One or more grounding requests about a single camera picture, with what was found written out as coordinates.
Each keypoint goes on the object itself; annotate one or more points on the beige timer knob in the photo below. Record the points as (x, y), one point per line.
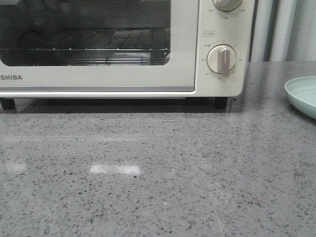
(221, 59)

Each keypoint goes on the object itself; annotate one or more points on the cream toaster oven body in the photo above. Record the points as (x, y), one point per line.
(215, 27)

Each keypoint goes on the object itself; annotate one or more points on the metal wire oven rack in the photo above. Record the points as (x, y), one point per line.
(83, 47)

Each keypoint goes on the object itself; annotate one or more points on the grey curtain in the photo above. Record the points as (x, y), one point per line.
(283, 30)

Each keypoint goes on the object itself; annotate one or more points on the black left oven foot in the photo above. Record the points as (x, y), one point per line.
(7, 104)

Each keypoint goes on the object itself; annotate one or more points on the black oven foot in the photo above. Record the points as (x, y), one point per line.
(7, 104)
(220, 102)

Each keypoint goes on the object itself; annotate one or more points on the mint green plate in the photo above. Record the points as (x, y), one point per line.
(301, 92)

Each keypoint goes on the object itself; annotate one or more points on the beige temperature knob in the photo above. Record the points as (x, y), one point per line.
(227, 5)

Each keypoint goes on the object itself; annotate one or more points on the black right oven foot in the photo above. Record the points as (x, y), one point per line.
(220, 102)

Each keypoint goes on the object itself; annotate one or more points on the oven glass door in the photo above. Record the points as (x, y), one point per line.
(48, 16)

